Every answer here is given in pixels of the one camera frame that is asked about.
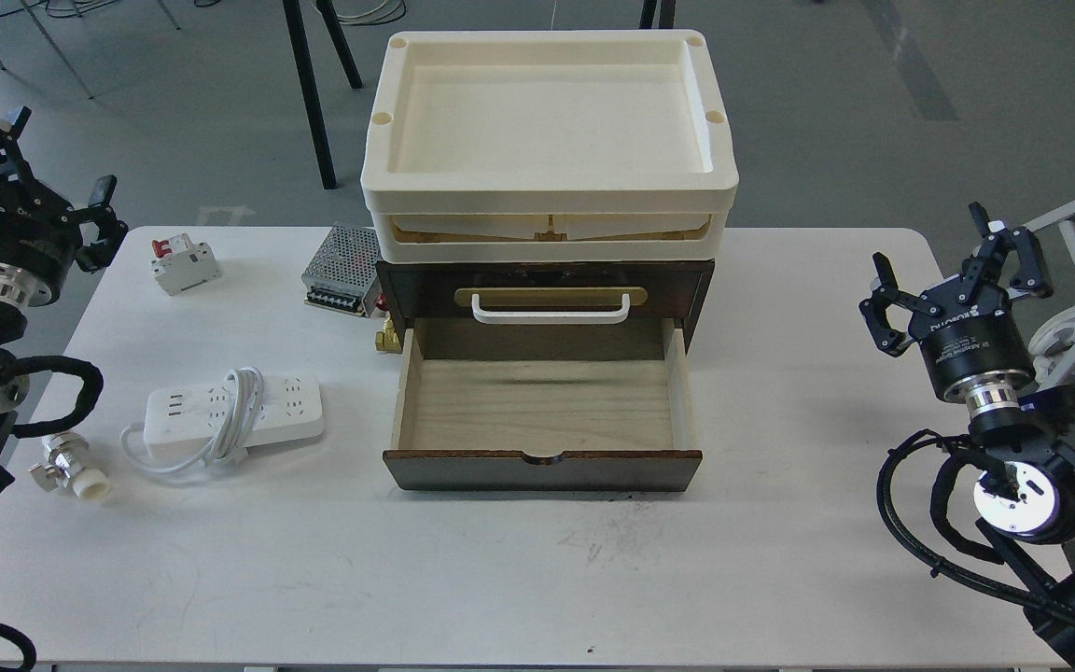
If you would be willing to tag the brass fitting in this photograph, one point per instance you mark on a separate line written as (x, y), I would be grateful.
(387, 339)

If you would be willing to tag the cream plastic stacked tray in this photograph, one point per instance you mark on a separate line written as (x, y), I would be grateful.
(565, 146)

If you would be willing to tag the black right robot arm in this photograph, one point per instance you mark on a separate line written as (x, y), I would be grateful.
(1009, 481)

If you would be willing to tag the white circuit breaker red switch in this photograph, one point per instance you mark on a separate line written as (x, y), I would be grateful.
(180, 264)

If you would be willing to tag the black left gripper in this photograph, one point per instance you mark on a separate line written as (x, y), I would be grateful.
(41, 233)

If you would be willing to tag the black table leg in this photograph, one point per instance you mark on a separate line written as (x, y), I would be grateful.
(305, 72)

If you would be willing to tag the metal mesh power supply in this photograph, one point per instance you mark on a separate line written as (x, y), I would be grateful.
(342, 274)

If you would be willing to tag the metal valve white cap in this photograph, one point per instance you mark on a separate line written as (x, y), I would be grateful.
(67, 466)

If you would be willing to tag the open wooden drawer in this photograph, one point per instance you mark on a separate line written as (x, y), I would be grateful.
(543, 408)

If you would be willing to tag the white drawer handle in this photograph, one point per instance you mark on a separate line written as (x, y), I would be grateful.
(550, 316)

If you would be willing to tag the white power strip with cable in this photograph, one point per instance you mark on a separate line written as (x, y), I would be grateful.
(217, 423)

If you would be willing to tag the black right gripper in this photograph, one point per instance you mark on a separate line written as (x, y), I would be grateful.
(967, 341)

